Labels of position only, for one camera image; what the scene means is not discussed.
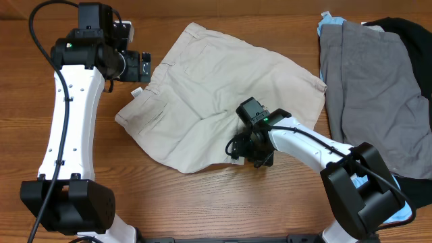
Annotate black garment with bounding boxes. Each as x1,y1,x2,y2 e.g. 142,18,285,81
365,17,431,208

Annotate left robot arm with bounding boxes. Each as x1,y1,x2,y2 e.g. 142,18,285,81
20,2,151,242

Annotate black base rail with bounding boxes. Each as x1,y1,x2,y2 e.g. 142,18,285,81
137,234,325,243

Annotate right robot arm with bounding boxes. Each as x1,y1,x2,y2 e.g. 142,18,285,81
225,97,406,242

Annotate beige shorts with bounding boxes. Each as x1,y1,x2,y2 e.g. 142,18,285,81
115,23,327,173

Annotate grey shorts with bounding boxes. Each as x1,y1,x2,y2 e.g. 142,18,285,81
320,22,431,179

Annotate light blue garment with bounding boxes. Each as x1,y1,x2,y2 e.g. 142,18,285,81
317,11,414,224

